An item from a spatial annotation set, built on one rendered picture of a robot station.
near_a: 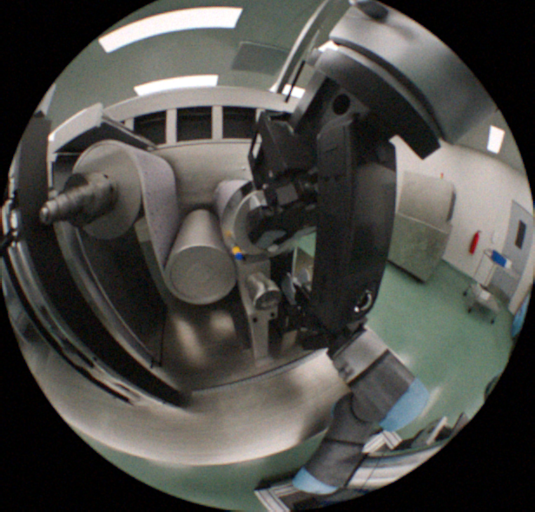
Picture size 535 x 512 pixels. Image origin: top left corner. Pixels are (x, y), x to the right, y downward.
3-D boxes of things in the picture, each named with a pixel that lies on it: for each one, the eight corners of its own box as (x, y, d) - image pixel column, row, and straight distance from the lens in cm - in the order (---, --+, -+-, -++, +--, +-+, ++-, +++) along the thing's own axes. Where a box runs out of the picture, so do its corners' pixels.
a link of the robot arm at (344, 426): (314, 436, 38) (333, 437, 28) (336, 390, 40) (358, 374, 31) (350, 444, 41) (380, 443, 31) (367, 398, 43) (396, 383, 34)
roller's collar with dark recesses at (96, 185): (67, 233, 26) (58, 182, 26) (90, 219, 30) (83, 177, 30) (99, 222, 21) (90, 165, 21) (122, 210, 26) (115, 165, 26)
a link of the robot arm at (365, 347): (372, 363, 32) (335, 390, 27) (355, 344, 32) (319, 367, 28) (395, 338, 26) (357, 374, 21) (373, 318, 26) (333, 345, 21)
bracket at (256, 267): (256, 370, 45) (244, 282, 19) (248, 351, 48) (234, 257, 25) (274, 364, 46) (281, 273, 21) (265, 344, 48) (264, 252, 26)
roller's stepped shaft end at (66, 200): (40, 237, 21) (33, 203, 21) (70, 218, 24) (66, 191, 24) (53, 229, 18) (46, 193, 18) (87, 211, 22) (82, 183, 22)
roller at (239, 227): (237, 264, 25) (228, 191, 21) (220, 221, 49) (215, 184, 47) (299, 250, 29) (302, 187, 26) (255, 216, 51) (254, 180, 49)
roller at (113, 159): (82, 246, 33) (68, 161, 33) (133, 211, 53) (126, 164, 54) (150, 230, 25) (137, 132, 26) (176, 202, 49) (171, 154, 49)
